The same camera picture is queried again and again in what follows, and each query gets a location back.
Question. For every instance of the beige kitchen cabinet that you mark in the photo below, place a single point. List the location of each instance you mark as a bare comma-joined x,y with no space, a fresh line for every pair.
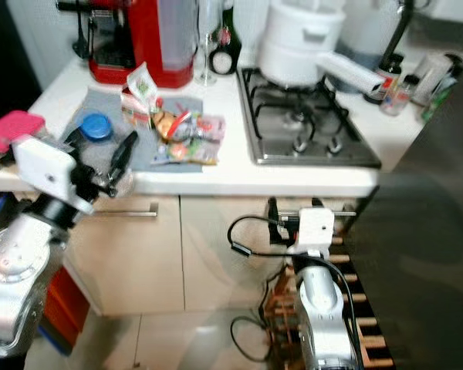
185,254

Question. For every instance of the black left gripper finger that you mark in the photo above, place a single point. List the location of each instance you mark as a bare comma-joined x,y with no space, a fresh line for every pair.
77,138
123,158

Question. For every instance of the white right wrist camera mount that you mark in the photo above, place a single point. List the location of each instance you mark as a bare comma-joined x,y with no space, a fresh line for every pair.
315,227

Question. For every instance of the steel gas hob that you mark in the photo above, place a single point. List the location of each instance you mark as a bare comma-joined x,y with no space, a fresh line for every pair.
309,131

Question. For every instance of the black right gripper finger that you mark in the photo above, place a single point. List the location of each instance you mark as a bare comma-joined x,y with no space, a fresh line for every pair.
315,202
274,210

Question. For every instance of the clear blue-capped water bottle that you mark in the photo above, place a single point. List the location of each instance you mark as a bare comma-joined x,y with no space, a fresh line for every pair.
96,127

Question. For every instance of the grey counter mat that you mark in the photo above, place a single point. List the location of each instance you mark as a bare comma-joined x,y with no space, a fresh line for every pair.
89,104

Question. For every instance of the white green snack packet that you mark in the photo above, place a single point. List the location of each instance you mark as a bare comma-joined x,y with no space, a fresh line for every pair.
141,85

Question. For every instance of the white plastic bottle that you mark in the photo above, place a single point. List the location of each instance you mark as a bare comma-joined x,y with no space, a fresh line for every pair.
436,69

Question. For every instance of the black labelled bottle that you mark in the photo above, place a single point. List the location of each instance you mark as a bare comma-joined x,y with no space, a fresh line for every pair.
228,54

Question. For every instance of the wooden slatted rack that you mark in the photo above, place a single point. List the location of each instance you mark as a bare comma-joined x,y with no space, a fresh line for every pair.
278,301

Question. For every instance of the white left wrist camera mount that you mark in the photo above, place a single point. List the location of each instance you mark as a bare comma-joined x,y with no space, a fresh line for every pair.
50,169

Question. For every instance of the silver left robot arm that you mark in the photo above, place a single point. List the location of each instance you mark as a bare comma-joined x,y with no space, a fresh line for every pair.
15,277

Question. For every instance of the pink snack packet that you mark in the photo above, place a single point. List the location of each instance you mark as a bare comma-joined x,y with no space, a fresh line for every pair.
210,127

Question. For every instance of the clear wine glass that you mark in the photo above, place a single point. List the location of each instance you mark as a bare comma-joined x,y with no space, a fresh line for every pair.
206,46

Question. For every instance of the red coffee machine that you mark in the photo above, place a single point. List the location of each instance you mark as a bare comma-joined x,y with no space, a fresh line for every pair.
154,38

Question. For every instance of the orange red snack packet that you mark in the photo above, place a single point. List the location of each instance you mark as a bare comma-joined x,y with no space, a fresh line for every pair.
174,123

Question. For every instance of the orange plastic crate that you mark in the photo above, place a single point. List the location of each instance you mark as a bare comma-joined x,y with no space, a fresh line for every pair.
65,304

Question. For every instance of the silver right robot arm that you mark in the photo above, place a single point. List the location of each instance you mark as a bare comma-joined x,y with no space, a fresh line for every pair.
324,316

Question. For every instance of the pink-lidded clear container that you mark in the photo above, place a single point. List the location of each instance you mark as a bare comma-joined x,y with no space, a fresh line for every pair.
11,129

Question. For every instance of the grey plastic jug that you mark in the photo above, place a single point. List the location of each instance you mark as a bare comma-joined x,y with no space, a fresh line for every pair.
370,31

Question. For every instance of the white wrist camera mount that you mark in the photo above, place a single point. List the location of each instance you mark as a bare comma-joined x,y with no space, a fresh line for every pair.
315,227
50,169

